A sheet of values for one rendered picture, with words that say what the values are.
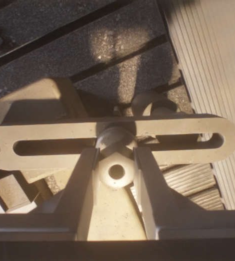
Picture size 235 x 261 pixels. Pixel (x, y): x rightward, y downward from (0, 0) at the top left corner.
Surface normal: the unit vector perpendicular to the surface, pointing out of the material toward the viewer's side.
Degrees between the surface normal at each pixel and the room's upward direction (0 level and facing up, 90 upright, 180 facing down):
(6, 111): 0
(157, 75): 0
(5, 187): 0
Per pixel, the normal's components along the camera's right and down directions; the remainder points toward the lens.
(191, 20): -0.80, 0.46
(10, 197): 0.00, 0.26
